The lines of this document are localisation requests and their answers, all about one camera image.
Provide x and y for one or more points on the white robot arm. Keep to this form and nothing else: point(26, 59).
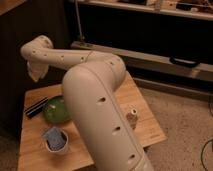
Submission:
point(88, 88)

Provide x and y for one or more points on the green round plate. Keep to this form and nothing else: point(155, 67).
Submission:
point(54, 111)

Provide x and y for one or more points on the black handle on shelf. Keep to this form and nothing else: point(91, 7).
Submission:
point(183, 63)

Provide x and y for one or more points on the small white bottle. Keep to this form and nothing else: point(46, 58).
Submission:
point(132, 118)

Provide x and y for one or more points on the white cup with blue sponge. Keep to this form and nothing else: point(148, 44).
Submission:
point(56, 140)

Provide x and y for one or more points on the metal shelf rack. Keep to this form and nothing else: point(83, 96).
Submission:
point(145, 37)

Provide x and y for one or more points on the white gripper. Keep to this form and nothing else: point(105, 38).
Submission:
point(37, 71)

